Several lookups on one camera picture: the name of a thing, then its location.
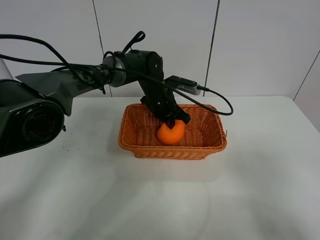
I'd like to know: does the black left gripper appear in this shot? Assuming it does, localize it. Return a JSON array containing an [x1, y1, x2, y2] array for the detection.
[[139, 79, 191, 129]]

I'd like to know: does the orange with stem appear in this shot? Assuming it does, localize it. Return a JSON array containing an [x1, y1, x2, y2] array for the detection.
[[156, 120, 186, 145]]

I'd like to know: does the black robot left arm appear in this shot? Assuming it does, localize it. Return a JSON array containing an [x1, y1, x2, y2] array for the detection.
[[0, 50, 190, 156]]

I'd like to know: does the orange wicker basket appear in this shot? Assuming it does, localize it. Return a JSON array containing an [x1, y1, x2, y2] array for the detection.
[[118, 103, 227, 160]]

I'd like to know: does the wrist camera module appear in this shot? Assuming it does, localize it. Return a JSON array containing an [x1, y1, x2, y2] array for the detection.
[[164, 75, 201, 96]]

